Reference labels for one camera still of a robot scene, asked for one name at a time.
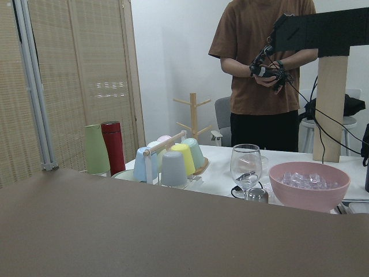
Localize wooden mug tree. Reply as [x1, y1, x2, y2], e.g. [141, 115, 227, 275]
[173, 92, 212, 140]

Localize wine glass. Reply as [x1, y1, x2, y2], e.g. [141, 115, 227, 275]
[230, 144, 262, 198]

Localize red thermos bottle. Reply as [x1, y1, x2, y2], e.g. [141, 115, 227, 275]
[101, 121, 126, 175]

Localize person in brown shirt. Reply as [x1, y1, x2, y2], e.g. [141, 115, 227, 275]
[209, 1, 318, 152]

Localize pink bowl with ice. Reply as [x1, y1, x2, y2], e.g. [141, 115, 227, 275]
[269, 162, 351, 212]

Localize small steel cup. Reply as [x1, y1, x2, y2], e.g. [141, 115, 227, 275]
[246, 188, 269, 203]

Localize grey chair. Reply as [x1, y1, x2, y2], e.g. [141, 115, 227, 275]
[211, 96, 231, 147]

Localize aluminium frame post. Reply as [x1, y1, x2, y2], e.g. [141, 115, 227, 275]
[13, 1, 58, 171]

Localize yellow cup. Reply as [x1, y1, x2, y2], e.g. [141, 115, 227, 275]
[171, 144, 195, 175]

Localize wooden cup rack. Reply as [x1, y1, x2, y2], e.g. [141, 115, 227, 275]
[144, 130, 209, 184]

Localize black thermos bottle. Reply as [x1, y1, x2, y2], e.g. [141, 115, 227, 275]
[364, 165, 369, 192]

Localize wooden post with black box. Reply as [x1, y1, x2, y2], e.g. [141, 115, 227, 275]
[272, 8, 368, 162]

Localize green cup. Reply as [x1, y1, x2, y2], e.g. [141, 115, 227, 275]
[182, 138, 205, 170]

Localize green tall bottle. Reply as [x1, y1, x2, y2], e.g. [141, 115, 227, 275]
[84, 125, 110, 174]

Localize white stool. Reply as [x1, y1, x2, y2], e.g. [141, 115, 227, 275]
[299, 115, 358, 156]

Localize green plate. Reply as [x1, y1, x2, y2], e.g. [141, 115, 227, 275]
[112, 169, 138, 182]

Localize grey cup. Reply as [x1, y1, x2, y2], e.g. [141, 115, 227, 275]
[161, 151, 187, 187]

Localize person left hand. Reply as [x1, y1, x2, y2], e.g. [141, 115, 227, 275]
[253, 74, 279, 88]

